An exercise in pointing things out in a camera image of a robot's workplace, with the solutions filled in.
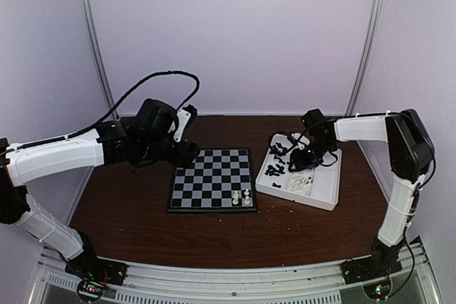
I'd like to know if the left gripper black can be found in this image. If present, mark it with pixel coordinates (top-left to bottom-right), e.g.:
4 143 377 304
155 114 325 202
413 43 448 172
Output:
138 135 200 169

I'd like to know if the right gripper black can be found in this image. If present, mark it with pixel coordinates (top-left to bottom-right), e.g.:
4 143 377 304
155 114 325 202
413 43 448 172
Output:
290 137 336 172

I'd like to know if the black white chessboard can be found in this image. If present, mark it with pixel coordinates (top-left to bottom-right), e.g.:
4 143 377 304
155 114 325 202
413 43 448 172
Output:
167 147 257 213

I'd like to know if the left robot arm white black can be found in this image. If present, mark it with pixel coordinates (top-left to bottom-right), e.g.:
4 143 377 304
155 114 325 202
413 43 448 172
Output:
1 125 200 278

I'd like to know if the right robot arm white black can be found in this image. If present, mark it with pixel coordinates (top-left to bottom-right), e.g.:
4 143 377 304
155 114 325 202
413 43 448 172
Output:
288 109 436 277

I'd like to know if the black chess pieces upper cluster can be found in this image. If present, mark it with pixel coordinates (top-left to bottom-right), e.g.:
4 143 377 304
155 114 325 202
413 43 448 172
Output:
269 142 288 164

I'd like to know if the black chess pieces cluster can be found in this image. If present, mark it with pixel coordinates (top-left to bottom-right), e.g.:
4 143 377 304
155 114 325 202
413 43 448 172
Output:
269 142 288 164
264 164 285 177

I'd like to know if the white chess pieces pile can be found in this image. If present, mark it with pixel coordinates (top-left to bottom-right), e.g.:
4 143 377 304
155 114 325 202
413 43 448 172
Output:
287 174 314 196

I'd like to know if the black chess pieces lower cluster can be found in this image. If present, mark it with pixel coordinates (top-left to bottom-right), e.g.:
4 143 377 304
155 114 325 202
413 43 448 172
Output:
264 164 285 177

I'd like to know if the right controller board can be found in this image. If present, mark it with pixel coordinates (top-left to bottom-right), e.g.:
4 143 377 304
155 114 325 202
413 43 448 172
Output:
363 280 392 300

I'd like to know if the controller board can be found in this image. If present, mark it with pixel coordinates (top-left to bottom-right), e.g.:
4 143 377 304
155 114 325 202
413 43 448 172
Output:
76 281 105 302
363 280 392 300

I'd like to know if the left controller board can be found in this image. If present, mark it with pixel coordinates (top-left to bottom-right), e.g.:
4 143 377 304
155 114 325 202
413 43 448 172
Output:
76 281 105 302

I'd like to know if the white plastic tray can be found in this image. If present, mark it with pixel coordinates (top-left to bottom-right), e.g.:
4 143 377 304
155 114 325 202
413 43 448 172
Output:
256 150 342 211

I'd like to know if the right black cable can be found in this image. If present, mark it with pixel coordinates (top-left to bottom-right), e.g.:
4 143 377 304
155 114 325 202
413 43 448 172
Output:
269 129 307 157

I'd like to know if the black cable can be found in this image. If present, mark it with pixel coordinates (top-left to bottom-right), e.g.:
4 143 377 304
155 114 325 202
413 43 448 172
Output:
269 129 307 157
10 70 200 150

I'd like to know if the left black cable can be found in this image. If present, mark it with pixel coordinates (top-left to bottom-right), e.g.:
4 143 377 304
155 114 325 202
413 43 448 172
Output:
10 70 200 150

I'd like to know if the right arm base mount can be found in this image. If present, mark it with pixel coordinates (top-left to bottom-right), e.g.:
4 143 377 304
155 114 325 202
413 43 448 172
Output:
341 238 404 285

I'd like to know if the aluminium front rail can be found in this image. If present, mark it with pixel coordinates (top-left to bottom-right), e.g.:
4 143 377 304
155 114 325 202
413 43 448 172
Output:
26 241 442 303

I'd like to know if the right aluminium frame post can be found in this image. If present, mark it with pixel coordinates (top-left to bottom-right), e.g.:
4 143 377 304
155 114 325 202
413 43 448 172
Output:
345 0 384 115

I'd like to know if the aluminium frame post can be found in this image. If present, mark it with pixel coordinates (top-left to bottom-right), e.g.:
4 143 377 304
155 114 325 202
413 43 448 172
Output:
345 0 384 115
81 0 115 109

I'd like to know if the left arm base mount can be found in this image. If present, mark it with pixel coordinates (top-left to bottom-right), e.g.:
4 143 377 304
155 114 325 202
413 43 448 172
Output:
65 231 128 285

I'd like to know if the left aluminium frame post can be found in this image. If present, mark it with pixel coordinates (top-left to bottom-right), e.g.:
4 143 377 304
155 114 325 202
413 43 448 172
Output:
81 0 115 109

